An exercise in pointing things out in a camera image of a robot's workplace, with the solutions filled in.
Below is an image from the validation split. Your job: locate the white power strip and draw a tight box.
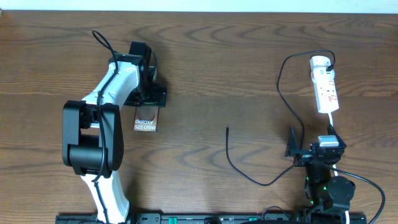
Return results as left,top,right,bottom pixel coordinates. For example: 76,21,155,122
311,67,339,114

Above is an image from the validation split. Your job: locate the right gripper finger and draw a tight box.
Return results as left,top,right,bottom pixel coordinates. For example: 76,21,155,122
285,126,299,152
328,124,346,146

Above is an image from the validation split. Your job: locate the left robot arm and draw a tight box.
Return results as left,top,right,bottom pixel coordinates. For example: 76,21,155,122
62,52,166,223

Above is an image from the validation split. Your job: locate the white USB charger adapter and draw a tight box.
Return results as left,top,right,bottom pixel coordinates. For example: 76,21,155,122
310,55,331,70

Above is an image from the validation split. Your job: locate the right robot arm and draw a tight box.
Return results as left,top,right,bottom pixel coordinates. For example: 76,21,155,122
285,126,355,223

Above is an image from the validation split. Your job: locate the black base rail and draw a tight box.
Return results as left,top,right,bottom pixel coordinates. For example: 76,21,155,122
55,212,367,224

